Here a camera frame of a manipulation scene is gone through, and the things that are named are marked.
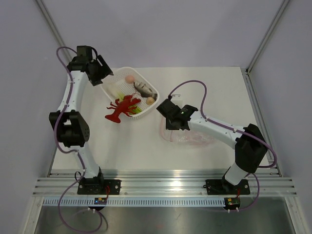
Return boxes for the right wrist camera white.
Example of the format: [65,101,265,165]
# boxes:
[169,94,183,108]

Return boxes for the clear zip top bag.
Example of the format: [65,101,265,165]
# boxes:
[159,117,215,146]

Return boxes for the grey toy fish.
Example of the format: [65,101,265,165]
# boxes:
[134,80,157,100]

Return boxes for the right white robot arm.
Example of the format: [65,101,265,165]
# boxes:
[157,99,268,195]

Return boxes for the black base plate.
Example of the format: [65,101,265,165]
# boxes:
[77,178,121,195]
[203,179,251,195]

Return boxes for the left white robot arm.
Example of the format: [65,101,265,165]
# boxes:
[49,45,113,194]

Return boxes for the small circuit board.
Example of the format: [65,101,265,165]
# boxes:
[94,197,107,205]
[224,197,241,209]

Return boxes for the white slotted cable duct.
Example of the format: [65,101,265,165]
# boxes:
[43,197,225,207]

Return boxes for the white plastic basket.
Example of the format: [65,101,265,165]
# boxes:
[100,67,159,119]

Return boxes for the aluminium frame post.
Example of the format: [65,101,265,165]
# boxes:
[245,0,292,75]
[34,0,73,65]

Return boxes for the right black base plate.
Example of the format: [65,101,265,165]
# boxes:
[203,179,251,195]

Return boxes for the right small circuit board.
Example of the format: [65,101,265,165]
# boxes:
[224,197,241,209]

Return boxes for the left aluminium frame post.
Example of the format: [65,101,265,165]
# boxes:
[34,0,73,65]

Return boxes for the aluminium mounting rail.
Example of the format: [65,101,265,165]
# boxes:
[33,168,297,197]

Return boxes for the pink toy egg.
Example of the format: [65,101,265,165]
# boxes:
[125,75,135,84]

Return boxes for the green toy leek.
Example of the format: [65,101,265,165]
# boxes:
[106,84,142,114]

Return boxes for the left small circuit board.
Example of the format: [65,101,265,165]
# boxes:
[94,197,107,205]

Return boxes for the red toy lobster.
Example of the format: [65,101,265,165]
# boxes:
[105,95,141,123]

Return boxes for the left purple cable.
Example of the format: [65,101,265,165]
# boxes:
[54,46,108,232]

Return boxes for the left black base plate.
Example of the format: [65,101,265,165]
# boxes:
[77,178,121,195]

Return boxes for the right aluminium frame post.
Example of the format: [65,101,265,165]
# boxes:
[245,0,292,75]

